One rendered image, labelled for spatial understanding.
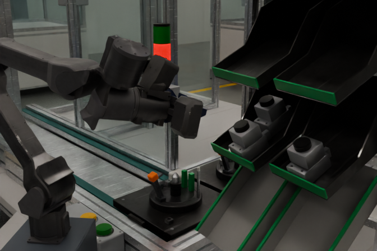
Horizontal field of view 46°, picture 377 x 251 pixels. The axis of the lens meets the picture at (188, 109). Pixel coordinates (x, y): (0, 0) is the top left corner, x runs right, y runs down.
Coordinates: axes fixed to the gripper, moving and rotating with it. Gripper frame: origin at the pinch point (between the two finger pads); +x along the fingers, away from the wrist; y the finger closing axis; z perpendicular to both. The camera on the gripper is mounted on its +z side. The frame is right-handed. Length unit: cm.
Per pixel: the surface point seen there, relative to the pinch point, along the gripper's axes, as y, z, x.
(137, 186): 51, -35, 23
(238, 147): -1.1, -6.1, 12.4
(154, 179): 25.7, -22.7, 12.0
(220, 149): 3.5, -8.0, 12.1
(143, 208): 29.2, -31.8, 12.6
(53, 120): 123, -32, 17
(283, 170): -11.7, -7.2, 14.7
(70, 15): 104, 13, 11
